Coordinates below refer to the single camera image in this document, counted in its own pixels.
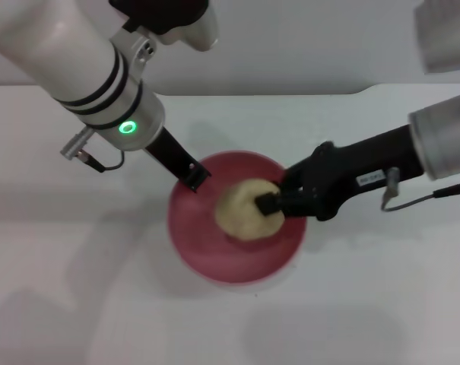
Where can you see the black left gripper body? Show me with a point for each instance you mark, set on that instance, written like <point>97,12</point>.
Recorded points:
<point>172,152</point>

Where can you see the beige egg yolk pastry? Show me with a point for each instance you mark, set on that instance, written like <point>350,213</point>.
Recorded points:
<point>237,213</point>

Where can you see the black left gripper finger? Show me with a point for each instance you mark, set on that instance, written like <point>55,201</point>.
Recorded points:
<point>196,178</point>

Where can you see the pink plastic bowl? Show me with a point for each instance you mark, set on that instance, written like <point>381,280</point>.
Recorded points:
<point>199,235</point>

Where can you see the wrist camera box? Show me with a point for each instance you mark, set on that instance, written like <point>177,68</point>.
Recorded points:
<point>176,19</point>
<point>446,38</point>

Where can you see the black right gripper label-side finger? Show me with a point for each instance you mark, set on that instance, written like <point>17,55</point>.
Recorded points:
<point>267,204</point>

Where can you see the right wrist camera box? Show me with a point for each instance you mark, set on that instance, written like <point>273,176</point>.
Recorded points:
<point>446,38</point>

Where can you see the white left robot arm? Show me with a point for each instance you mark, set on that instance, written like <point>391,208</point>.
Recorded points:
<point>62,49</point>

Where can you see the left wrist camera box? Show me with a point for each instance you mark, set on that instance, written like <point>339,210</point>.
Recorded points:
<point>176,19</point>

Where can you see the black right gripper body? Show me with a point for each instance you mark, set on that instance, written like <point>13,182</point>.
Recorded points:
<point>336,178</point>

